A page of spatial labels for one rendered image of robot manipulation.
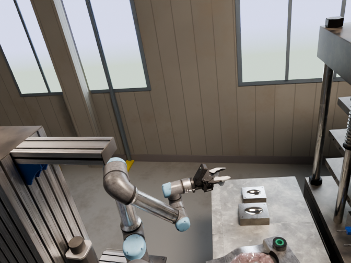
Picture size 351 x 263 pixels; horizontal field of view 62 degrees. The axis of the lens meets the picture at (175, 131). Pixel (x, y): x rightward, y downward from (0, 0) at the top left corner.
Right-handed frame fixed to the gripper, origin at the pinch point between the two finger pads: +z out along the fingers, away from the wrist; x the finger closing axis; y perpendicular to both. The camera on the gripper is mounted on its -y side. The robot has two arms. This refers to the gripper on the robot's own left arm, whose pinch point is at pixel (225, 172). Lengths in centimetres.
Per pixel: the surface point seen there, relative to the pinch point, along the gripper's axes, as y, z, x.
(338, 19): -55, 88, -44
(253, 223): 64, 23, -7
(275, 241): 49, 24, 19
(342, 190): 37, 76, 5
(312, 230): 65, 57, 11
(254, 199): 65, 33, -26
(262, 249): 56, 17, 17
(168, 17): -22, 21, -225
